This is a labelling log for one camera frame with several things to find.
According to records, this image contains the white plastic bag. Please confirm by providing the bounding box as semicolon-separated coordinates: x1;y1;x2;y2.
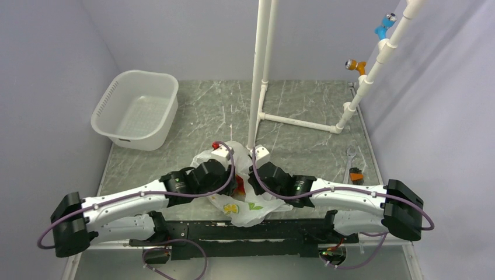
207;141;293;228

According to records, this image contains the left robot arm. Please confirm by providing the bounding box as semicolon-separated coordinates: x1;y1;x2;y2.
50;159;236;258

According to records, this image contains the red fake fruit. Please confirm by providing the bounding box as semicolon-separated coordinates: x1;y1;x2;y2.
234;175;246;196

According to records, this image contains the orange black brush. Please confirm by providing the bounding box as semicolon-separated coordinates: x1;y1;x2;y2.
349;167;364;186

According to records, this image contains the silver wrench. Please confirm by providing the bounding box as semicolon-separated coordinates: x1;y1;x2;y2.
343;145;357;184

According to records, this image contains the white plastic basin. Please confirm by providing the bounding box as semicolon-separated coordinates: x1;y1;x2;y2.
90;70;179;151

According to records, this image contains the orange nozzle on pipe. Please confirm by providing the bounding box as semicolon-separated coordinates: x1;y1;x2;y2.
345;59;367;75

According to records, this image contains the blue nozzle on pipe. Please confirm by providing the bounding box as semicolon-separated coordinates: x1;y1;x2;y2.
374;13;397;40

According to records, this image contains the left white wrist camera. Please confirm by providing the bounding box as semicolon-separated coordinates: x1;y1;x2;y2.
211;142;234;169

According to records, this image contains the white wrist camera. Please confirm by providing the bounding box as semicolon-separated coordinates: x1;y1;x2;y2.
211;142;234;169
249;145;270;167

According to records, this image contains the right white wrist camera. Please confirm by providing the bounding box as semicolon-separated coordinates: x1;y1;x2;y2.
249;145;270;167

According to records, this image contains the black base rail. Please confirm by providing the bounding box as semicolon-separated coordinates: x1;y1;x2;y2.
129;218;359;260

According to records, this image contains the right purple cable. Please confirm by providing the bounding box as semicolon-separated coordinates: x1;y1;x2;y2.
251;146;435;271

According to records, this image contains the white PVC pipe frame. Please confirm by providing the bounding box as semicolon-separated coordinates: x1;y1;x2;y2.
247;1;424;148

